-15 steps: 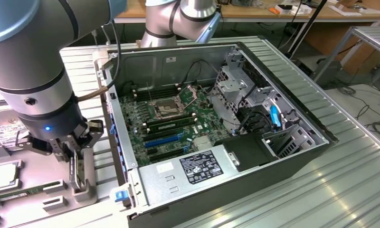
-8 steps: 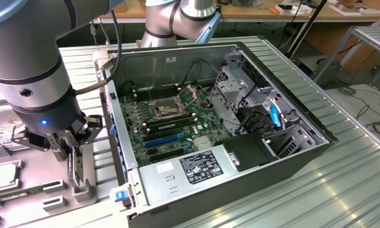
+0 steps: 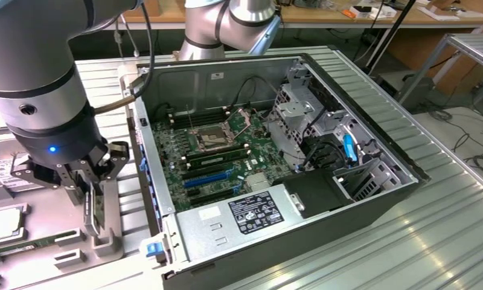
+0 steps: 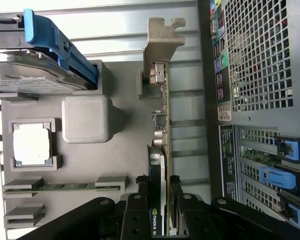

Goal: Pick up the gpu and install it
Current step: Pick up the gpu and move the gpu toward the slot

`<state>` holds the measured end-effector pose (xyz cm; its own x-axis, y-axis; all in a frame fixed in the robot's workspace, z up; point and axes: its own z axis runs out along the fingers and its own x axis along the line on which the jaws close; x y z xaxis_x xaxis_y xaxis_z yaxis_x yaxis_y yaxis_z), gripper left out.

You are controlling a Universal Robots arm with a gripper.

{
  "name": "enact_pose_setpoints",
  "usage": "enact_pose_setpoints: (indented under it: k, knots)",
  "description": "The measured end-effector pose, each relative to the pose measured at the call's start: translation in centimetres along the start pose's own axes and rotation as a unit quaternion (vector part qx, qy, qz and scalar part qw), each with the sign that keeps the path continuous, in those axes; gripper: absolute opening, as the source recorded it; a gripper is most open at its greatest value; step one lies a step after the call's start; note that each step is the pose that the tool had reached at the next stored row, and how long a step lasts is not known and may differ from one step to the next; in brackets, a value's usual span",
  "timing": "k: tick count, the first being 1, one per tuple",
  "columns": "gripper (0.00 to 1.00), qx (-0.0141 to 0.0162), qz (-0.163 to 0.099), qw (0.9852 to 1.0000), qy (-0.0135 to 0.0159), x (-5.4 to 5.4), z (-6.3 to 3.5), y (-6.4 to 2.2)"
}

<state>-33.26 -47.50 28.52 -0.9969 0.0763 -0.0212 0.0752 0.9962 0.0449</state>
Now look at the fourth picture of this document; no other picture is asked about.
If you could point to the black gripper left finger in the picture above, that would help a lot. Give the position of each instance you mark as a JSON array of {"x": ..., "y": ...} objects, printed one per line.
[{"x": 137, "y": 215}]

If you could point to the grey parts rack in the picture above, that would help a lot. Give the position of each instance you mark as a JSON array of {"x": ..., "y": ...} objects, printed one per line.
[{"x": 130, "y": 150}]

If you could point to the silver CPU chip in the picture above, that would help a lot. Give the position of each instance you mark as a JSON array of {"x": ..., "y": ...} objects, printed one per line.
[{"x": 31, "y": 145}]

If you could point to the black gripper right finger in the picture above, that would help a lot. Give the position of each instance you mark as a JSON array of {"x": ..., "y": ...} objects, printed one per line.
[{"x": 190, "y": 217}]

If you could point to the blue disk caddy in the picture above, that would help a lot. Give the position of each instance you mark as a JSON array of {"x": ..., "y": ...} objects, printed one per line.
[{"x": 47, "y": 37}]

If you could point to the silver hard disk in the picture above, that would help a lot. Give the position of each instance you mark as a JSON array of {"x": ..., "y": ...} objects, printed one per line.
[{"x": 27, "y": 72}]

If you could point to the black open PC case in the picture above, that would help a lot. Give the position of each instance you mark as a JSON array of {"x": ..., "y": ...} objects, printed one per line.
[{"x": 260, "y": 50}]

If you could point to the blue case latch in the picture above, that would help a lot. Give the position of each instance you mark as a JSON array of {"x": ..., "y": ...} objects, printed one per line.
[
  {"x": 277, "y": 178},
  {"x": 292, "y": 150},
  {"x": 297, "y": 216}
]

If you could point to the loose green RAM stick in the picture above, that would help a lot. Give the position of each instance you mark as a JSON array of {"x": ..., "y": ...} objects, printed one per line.
[{"x": 65, "y": 187}]

